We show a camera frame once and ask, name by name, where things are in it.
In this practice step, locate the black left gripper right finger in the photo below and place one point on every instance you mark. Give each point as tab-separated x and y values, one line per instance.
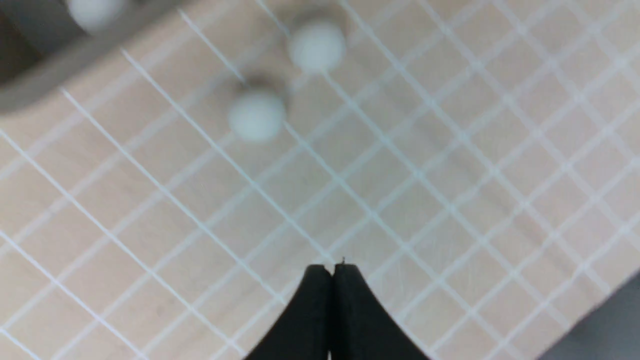
361	328

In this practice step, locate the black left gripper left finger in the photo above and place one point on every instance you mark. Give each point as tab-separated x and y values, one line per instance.
301	332

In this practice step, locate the white ball with logo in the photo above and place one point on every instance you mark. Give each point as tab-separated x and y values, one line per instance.
257	115

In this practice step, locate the checkered beige tablecloth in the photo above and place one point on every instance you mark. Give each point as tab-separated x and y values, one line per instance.
477	159

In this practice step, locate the olive plastic bin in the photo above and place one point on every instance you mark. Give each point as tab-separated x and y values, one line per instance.
41	46

